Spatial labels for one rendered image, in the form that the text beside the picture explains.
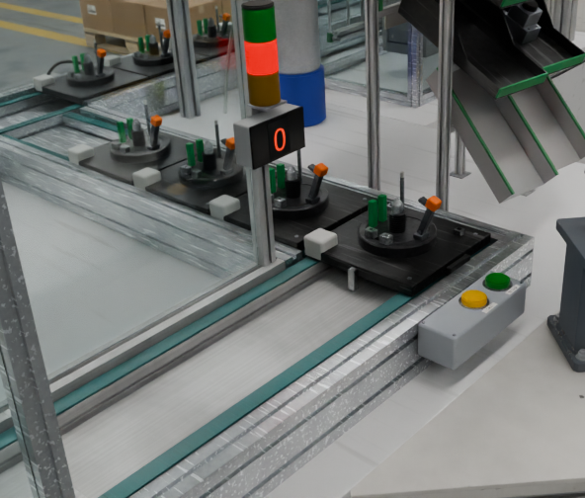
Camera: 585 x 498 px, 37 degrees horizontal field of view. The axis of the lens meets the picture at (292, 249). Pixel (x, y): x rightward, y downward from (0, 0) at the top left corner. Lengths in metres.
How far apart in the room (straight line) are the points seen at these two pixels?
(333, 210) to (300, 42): 0.80
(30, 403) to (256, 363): 0.59
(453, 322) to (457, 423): 0.15
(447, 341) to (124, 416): 0.49
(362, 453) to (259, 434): 0.18
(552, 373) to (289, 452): 0.46
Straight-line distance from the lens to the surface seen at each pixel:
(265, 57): 1.36
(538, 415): 1.36
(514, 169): 1.73
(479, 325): 1.38
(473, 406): 1.36
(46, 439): 0.87
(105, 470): 1.21
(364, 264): 1.50
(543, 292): 1.65
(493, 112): 1.78
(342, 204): 1.72
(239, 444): 1.14
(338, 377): 1.24
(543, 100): 1.91
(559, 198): 2.02
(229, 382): 1.32
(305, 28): 2.38
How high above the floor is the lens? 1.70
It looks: 28 degrees down
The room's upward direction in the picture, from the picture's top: 4 degrees counter-clockwise
